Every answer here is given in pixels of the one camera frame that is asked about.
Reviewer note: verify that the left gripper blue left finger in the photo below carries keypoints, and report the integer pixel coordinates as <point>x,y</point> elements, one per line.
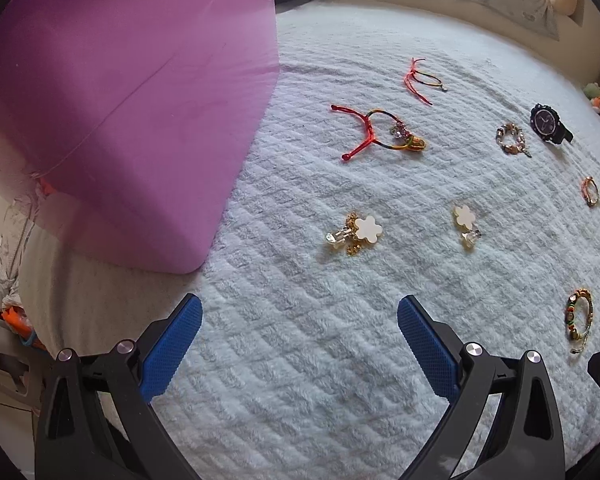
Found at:
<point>164,344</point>

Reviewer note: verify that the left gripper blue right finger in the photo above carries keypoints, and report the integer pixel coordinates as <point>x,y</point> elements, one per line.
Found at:
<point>434,345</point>

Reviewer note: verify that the red string bracelet orange charm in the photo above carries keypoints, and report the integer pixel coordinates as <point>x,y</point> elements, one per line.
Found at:
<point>381,128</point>

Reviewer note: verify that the purple plastic storage bin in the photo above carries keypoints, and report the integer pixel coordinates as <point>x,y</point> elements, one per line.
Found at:
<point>125,123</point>

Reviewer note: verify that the right white flower earring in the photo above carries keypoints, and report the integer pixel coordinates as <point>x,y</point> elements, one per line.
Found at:
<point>466,222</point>

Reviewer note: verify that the white flower earring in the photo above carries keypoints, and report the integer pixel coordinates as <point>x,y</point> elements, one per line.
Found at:
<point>357,233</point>
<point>466,222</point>

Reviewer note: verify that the left white flower earring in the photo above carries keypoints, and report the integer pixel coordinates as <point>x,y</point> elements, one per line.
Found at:
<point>357,233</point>

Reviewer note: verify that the light blue quilted bedspread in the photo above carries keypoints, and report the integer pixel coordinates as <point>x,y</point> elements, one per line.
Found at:
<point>299,370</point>

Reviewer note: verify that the black digital wrist watch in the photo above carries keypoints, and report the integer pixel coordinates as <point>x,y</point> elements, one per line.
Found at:
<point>545,122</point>

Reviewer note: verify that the green plush toy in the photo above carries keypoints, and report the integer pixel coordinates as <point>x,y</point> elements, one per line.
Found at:
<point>591,91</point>

